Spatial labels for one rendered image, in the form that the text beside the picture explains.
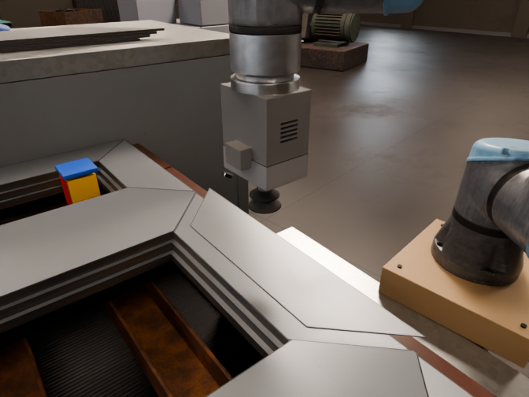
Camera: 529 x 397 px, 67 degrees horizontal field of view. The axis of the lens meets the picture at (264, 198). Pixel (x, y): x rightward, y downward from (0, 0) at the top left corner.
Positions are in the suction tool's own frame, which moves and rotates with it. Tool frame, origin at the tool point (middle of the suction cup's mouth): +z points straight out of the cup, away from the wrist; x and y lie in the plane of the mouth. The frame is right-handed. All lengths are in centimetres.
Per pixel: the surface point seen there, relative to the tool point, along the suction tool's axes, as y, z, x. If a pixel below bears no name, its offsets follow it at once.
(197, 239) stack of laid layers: -9.0, 8.0, -5.2
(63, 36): -69, -14, -2
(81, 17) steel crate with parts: -847, 45, 228
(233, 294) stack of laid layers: 2.7, 9.0, -7.2
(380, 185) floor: -98, 93, 177
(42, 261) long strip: -17.5, 8.0, -24.1
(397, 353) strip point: 21.3, 7.9, 0.2
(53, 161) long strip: -52, 8, -14
